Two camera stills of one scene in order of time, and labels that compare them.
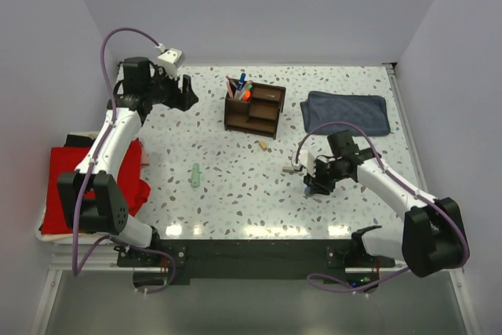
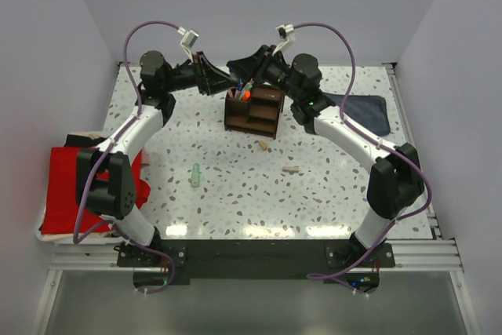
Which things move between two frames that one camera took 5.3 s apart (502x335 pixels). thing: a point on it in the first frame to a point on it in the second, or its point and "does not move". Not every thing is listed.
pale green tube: x=195 y=175 does not move
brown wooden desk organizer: x=258 y=117 does not move
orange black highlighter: x=246 y=96 does not move
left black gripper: x=187 y=96 to x=207 y=78
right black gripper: x=316 y=184 to x=256 y=66
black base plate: x=250 y=259 does not move
